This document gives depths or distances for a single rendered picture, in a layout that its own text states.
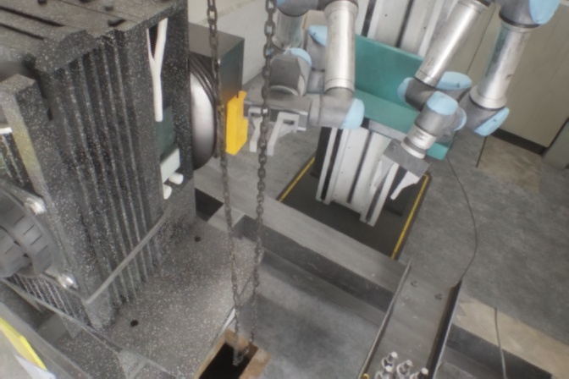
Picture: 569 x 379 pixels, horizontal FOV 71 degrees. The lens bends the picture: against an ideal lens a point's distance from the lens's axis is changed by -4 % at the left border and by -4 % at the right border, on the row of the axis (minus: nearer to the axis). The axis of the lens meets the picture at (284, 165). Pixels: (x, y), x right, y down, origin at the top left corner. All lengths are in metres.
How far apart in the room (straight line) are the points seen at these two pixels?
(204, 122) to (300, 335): 1.35
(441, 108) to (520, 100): 2.47
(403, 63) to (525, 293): 1.66
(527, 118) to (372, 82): 2.16
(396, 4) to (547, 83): 2.08
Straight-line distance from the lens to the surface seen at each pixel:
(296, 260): 1.84
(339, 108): 1.01
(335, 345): 2.19
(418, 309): 1.59
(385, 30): 1.73
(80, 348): 1.45
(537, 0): 1.25
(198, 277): 1.24
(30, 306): 1.57
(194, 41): 1.03
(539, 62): 3.52
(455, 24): 1.33
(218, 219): 1.68
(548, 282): 2.97
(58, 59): 0.69
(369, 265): 1.64
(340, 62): 1.08
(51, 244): 0.89
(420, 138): 1.22
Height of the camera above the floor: 1.94
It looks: 42 degrees down
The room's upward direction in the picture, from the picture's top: 9 degrees clockwise
